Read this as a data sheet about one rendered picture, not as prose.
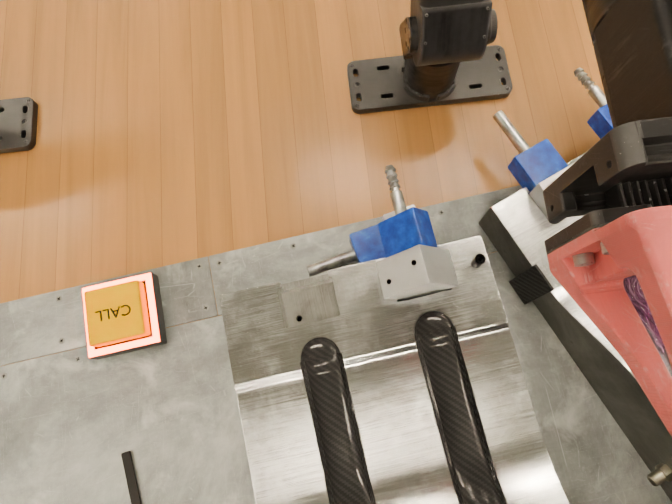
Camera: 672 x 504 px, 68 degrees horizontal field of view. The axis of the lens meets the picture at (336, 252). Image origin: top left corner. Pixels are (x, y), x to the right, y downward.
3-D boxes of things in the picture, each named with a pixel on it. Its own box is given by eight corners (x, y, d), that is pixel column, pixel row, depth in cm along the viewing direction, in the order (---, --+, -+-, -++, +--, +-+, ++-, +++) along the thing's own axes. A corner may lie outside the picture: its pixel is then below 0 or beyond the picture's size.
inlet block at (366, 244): (298, 244, 53) (303, 256, 58) (313, 288, 52) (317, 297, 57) (414, 203, 54) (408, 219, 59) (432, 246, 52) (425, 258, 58)
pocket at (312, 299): (281, 289, 52) (276, 281, 48) (331, 277, 52) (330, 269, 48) (290, 332, 51) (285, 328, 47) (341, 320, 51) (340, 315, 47)
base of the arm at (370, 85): (533, 57, 55) (520, 4, 57) (352, 77, 55) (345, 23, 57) (511, 97, 63) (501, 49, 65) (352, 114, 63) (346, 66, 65)
